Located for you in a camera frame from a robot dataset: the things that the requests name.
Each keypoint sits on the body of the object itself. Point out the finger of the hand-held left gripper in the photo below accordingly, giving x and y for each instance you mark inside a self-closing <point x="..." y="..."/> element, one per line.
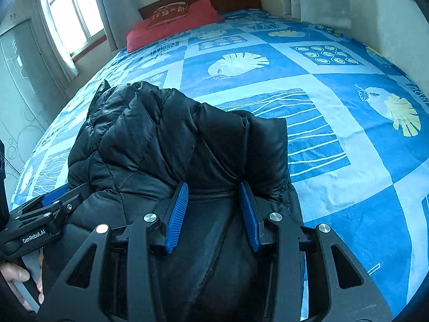
<point x="67" y="208"/>
<point x="55" y="197"/>

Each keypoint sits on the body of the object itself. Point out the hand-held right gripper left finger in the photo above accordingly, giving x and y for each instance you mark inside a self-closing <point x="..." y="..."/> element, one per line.
<point x="177" y="214"/>

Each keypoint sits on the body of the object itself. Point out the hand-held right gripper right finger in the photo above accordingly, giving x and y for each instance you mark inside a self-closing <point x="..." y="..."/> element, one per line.
<point x="249" y="214"/>

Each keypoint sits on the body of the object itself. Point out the black puffer jacket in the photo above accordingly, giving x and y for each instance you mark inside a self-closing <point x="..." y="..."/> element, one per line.
<point x="150" y="141"/>

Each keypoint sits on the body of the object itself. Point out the person's left hand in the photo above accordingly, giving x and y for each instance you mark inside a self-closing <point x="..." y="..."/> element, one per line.
<point x="15" y="273"/>

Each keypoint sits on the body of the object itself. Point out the frosted glass wardrobe door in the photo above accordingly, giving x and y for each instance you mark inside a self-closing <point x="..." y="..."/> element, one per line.
<point x="20" y="90"/>

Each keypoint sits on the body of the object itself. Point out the blue printed bedspread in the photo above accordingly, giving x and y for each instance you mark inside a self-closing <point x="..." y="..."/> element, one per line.
<point x="335" y="141"/>

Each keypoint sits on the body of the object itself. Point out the red pillow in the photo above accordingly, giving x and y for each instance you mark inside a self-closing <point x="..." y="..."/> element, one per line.
<point x="167" y="33"/>

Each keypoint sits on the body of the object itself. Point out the wood-framed window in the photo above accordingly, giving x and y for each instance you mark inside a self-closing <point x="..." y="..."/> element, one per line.
<point x="73" y="13"/>

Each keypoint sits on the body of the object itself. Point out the brown printed cushion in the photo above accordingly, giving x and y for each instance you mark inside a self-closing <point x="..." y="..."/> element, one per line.
<point x="167" y="15"/>

